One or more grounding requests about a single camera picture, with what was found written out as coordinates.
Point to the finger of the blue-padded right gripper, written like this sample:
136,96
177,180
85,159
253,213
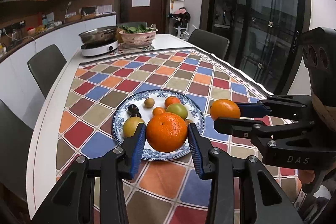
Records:
254,110
244,128

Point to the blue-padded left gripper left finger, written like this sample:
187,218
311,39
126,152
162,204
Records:
71,199

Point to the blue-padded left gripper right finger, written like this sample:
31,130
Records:
262,200

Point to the small orange mandarin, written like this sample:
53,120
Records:
224,108
158,110

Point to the small brown longan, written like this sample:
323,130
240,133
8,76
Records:
189,121
149,102

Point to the large yellow-green fruit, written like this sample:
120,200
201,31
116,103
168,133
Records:
178,109

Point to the large orange mandarin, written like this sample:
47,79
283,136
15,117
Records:
166,132

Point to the yellow round fruit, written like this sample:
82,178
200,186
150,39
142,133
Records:
130,126

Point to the dark plum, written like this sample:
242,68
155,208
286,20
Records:
132,109
137,114

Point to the dark chair right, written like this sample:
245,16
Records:
212,43

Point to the dark chair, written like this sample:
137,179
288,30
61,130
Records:
212,43
15,139
45,67

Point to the dark chair near left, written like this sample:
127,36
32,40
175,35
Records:
15,139

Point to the colorful checkered tablecloth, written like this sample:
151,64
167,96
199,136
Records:
166,188

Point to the blue and white plate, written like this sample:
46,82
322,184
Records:
150,154

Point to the pink basket with greens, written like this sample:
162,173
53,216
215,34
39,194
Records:
137,37

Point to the dark chair far left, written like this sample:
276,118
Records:
45,67

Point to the white induction cooker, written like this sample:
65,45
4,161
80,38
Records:
97,49

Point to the steel pot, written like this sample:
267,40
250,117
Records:
99,35

